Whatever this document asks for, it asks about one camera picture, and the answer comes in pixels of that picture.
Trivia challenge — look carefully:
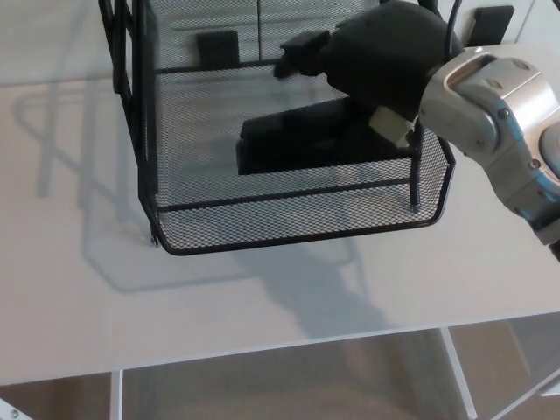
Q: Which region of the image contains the black mesh file tray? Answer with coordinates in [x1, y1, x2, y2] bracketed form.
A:
[97, 0, 456, 257]

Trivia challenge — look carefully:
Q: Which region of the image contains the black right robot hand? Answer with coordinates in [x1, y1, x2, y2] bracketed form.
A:
[273, 0, 466, 148]

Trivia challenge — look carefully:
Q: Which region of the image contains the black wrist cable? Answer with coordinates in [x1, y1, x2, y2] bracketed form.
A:
[442, 0, 464, 58]

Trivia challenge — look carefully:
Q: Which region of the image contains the black desk bracket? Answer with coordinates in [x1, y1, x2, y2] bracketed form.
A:
[196, 31, 240, 68]
[467, 5, 515, 48]

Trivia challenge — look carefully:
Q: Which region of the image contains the black rectangular box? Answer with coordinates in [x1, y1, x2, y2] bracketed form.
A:
[235, 96, 400, 176]

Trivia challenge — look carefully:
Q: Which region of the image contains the white desk frame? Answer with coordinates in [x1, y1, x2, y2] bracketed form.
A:
[0, 325, 560, 420]

